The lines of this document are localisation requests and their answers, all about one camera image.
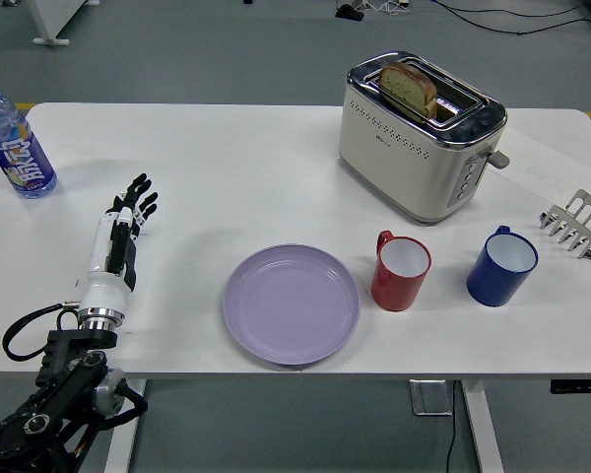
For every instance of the purple plate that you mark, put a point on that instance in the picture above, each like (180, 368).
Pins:
(290, 305)

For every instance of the white paper sheet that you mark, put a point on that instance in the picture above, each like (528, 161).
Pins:
(537, 162)

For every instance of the grey metal floor box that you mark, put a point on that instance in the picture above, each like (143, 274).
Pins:
(429, 398)

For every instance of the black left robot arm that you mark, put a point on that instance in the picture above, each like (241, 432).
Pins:
(69, 369)

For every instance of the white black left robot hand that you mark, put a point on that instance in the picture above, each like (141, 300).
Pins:
(103, 290)

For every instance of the blue drink bottle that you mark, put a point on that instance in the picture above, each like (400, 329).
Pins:
(22, 157)

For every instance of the black table control panel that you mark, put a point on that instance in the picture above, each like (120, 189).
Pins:
(578, 386)

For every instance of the blue mug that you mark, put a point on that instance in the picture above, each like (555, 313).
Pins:
(492, 286)

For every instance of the white furniture frame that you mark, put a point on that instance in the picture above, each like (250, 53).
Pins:
(49, 29)

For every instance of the red mug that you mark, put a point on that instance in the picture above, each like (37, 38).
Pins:
(394, 290)

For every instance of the cream silver toaster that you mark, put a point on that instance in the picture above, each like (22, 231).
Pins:
(399, 167)

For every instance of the metal toast rack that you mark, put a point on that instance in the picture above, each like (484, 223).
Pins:
(578, 222)

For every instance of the black floor device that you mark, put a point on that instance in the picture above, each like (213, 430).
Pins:
(349, 12)

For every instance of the brown bread slice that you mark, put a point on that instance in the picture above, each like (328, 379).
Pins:
(406, 86)

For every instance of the white table leg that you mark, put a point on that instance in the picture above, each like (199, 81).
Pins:
(480, 428)
(120, 451)

